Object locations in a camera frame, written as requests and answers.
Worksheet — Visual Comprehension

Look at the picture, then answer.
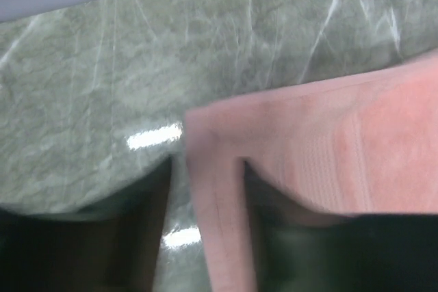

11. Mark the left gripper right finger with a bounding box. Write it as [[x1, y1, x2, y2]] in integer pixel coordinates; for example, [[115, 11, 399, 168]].
[[244, 163, 437, 291]]

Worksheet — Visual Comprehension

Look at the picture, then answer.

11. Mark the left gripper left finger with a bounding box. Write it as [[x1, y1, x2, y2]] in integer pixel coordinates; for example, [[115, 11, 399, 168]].
[[1, 157, 172, 291]]

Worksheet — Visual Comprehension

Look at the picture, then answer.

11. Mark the pink towel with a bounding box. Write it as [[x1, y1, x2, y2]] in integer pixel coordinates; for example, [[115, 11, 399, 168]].
[[185, 53, 437, 291]]

